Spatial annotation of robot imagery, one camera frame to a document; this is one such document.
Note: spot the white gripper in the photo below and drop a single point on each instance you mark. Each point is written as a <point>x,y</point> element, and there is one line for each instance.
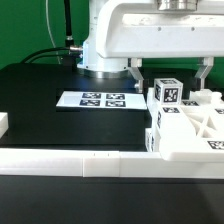
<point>140,29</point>

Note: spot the white tagged nut cube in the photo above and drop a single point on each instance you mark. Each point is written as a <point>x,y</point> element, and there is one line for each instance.
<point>168,90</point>

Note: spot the white chair back frame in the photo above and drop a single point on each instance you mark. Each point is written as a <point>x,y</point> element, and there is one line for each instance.
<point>190,131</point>

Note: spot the white base tag sheet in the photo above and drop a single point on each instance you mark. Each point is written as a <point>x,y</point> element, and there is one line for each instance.
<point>102,100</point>

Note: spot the white U-shaped obstacle fence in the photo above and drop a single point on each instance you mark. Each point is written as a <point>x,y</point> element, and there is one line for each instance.
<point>44,162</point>

